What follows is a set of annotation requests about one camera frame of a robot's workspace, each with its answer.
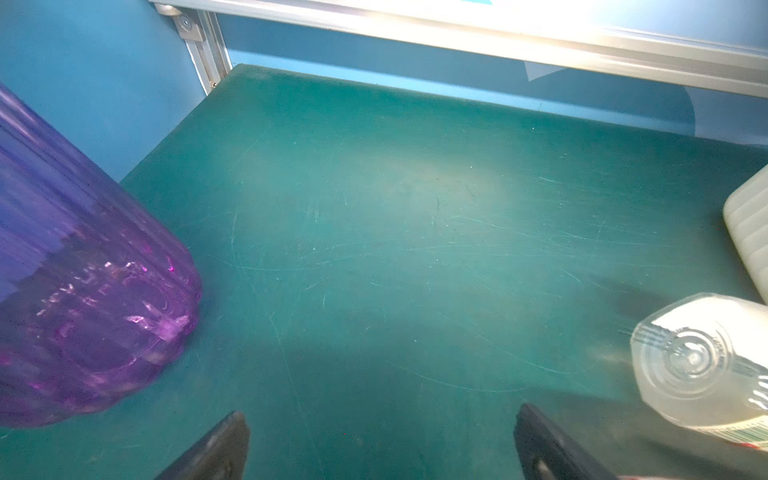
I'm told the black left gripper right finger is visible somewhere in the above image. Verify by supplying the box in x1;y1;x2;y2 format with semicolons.
514;403;617;480

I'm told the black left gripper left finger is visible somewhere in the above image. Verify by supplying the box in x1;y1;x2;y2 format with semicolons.
155;411;251;480

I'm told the white ribbed trash bin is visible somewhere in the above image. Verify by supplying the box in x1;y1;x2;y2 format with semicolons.
723;166;768;303

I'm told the clear square bottle green label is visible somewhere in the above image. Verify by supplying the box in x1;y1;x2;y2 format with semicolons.
630;293;767;451

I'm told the purple ribbed plastic vase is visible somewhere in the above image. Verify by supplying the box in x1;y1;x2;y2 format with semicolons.
1;89;202;429

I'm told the aluminium frame rail back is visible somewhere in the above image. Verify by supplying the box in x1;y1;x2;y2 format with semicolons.
154;1;767;98

